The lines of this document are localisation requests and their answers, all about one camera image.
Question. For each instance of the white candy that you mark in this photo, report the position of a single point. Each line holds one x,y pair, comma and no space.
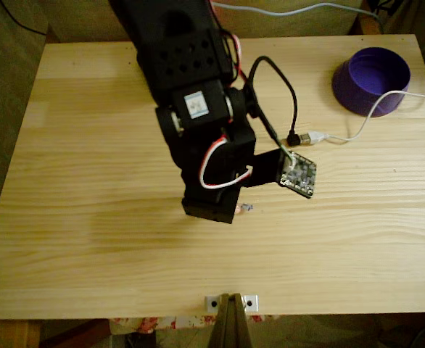
244,209

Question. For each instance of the purple plastic bowl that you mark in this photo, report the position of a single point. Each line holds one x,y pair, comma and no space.
354,98

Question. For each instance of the floral patterned cloth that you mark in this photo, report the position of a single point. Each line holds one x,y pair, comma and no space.
143,322

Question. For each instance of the wooden trestle beam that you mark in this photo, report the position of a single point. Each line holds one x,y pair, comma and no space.
368,25

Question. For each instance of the green camera circuit board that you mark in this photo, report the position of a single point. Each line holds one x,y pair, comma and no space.
299,175

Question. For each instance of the silver metal bracket plate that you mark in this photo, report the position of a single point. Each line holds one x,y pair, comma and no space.
212,303
250,303

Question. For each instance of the pale wooden post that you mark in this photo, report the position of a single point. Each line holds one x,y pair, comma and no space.
13,335

